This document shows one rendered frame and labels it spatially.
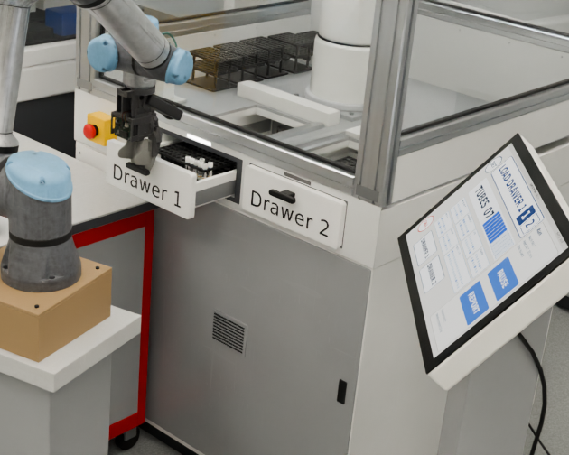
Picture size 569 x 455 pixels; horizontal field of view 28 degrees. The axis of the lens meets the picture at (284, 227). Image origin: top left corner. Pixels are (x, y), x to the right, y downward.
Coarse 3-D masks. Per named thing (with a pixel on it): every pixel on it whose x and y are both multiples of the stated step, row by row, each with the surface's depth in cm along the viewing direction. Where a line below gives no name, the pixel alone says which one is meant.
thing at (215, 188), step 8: (168, 144) 282; (216, 176) 263; (224, 176) 265; (232, 176) 267; (200, 184) 259; (208, 184) 261; (216, 184) 263; (224, 184) 265; (232, 184) 268; (200, 192) 260; (208, 192) 262; (216, 192) 264; (224, 192) 266; (232, 192) 268; (200, 200) 261; (208, 200) 263; (216, 200) 265
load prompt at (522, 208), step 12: (504, 168) 206; (516, 168) 202; (504, 180) 202; (516, 180) 199; (504, 192) 199; (516, 192) 195; (528, 192) 191; (504, 204) 195; (516, 204) 192; (528, 204) 188; (516, 216) 189; (528, 216) 185; (540, 216) 182; (516, 228) 185; (528, 228) 182
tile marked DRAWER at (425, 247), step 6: (426, 234) 212; (432, 234) 210; (420, 240) 212; (426, 240) 210; (432, 240) 208; (414, 246) 212; (420, 246) 210; (426, 246) 208; (432, 246) 206; (420, 252) 208; (426, 252) 206; (432, 252) 204; (420, 258) 206; (426, 258) 204; (420, 264) 205
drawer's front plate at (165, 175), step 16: (112, 144) 269; (112, 160) 270; (128, 160) 266; (160, 160) 260; (112, 176) 272; (128, 176) 268; (144, 176) 264; (160, 176) 260; (176, 176) 256; (192, 176) 254; (144, 192) 266; (160, 192) 262; (192, 192) 255; (176, 208) 259; (192, 208) 257
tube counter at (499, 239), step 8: (496, 200) 199; (488, 208) 199; (496, 208) 197; (480, 216) 199; (488, 216) 197; (496, 216) 195; (480, 224) 197; (488, 224) 195; (496, 224) 192; (504, 224) 190; (488, 232) 192; (496, 232) 190; (504, 232) 188; (488, 240) 190; (496, 240) 188; (504, 240) 186; (512, 240) 183; (496, 248) 186; (504, 248) 184; (496, 256) 184
